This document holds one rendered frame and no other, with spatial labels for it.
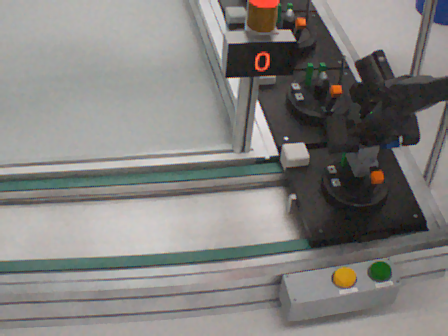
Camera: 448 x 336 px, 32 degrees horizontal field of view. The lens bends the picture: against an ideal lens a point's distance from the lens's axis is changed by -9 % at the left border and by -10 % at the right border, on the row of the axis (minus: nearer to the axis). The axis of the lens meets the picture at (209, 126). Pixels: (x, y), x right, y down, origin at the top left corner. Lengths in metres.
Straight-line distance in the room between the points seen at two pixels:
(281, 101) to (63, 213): 0.52
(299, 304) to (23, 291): 0.47
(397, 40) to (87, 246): 1.13
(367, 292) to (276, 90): 0.56
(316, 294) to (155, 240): 0.32
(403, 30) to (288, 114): 0.70
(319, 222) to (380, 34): 0.88
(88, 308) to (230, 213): 0.35
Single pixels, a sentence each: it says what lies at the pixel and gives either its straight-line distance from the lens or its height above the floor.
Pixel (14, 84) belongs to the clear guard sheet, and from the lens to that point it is 1.45.
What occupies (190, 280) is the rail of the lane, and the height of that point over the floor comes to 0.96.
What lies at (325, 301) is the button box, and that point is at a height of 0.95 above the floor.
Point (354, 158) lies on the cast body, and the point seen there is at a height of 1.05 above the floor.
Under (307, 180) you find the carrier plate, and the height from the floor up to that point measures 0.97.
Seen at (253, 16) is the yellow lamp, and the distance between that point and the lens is 1.38.
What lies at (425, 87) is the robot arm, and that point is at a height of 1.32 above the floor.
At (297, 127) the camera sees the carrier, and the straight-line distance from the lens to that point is 1.67.
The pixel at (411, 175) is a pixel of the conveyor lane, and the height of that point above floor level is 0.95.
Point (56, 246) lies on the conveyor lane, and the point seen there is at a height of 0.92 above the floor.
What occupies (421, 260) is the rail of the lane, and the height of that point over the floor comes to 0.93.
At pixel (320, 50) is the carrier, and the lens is 1.91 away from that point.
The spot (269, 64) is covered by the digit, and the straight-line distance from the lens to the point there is 1.44.
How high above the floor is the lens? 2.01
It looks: 39 degrees down
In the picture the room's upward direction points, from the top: 5 degrees clockwise
